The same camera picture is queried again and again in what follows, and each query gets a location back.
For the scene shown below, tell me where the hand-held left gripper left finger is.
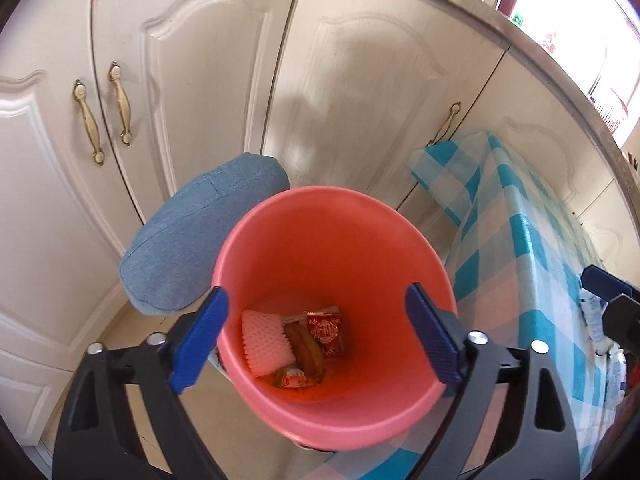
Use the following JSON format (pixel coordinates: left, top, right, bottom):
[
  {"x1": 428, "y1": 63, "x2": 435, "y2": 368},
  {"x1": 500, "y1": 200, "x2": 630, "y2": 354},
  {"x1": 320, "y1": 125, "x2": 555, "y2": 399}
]
[{"x1": 52, "y1": 285, "x2": 231, "y2": 480}]

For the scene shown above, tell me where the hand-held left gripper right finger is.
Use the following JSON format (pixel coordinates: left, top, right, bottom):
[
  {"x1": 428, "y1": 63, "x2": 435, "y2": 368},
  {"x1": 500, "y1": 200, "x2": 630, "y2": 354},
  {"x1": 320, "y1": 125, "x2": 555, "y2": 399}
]
[{"x1": 404, "y1": 282, "x2": 581, "y2": 480}]

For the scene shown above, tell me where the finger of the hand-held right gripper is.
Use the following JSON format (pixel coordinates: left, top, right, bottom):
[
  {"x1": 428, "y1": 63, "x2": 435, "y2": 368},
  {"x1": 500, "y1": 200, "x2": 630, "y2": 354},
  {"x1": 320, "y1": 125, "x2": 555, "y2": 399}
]
[
  {"x1": 602, "y1": 292, "x2": 640, "y2": 356},
  {"x1": 581, "y1": 265, "x2": 640, "y2": 308}
]

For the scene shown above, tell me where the red plastic bucket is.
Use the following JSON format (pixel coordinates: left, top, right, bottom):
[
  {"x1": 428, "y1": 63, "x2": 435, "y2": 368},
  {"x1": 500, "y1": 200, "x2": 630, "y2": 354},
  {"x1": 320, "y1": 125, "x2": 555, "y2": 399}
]
[{"x1": 210, "y1": 185, "x2": 458, "y2": 451}]

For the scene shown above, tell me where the white foam fruit net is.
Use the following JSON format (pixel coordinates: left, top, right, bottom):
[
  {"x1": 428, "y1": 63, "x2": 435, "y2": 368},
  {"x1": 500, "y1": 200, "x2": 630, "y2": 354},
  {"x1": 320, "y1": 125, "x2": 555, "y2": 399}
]
[{"x1": 241, "y1": 309, "x2": 297, "y2": 378}]

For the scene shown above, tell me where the blue checkered tablecloth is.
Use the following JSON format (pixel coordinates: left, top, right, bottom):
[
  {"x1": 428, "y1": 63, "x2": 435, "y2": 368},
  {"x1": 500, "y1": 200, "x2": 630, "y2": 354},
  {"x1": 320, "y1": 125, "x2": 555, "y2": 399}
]
[{"x1": 320, "y1": 130, "x2": 631, "y2": 480}]

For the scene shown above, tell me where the red and green candy wrapper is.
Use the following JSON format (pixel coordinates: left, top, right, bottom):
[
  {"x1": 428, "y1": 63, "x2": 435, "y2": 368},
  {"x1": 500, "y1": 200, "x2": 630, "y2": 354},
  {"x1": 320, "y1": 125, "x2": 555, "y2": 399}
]
[{"x1": 272, "y1": 366, "x2": 321, "y2": 390}]

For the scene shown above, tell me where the red snack wrapper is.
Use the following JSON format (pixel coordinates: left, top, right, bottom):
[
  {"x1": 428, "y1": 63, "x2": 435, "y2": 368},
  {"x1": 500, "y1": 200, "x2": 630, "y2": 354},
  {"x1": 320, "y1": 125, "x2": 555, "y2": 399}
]
[{"x1": 306, "y1": 310, "x2": 347, "y2": 360}]

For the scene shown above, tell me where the banana peel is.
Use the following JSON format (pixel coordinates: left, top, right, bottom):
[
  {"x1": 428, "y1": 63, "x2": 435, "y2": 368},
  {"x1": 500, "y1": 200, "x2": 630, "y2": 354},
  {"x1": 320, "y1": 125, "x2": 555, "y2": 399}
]
[{"x1": 284, "y1": 322, "x2": 326, "y2": 378}]

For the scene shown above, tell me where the blue denim cushion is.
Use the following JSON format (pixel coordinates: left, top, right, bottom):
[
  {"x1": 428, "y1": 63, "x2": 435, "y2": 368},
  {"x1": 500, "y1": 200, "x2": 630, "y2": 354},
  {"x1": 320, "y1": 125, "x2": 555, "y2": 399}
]
[{"x1": 119, "y1": 152, "x2": 292, "y2": 317}]

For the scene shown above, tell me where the kitchen countertop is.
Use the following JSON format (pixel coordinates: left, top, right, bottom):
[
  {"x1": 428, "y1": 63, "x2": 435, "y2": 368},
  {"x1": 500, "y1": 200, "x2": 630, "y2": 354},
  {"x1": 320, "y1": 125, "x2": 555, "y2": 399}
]
[{"x1": 300, "y1": 0, "x2": 640, "y2": 221}]

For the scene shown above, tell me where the white kitchen cabinet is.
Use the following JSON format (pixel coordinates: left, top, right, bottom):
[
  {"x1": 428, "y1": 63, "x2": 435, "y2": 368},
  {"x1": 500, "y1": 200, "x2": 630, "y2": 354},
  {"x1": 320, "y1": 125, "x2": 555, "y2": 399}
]
[{"x1": 0, "y1": 0, "x2": 640, "y2": 480}]

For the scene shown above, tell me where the brass cabinet handle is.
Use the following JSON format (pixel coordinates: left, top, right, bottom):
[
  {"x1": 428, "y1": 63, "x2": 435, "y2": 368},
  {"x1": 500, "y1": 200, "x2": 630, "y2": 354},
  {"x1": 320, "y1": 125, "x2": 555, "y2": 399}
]
[
  {"x1": 426, "y1": 101, "x2": 462, "y2": 147},
  {"x1": 108, "y1": 61, "x2": 133, "y2": 147},
  {"x1": 74, "y1": 79, "x2": 106, "y2": 166}
]

